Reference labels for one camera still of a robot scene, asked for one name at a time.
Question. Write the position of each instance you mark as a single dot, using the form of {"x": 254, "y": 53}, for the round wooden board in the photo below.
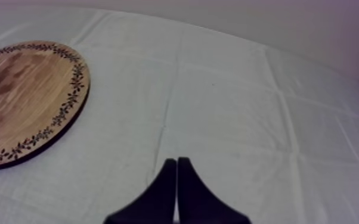
{"x": 32, "y": 103}

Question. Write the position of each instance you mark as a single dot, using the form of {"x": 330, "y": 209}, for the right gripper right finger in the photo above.
{"x": 198, "y": 203}

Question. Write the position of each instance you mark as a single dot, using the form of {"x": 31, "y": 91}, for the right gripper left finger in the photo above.
{"x": 157, "y": 203}

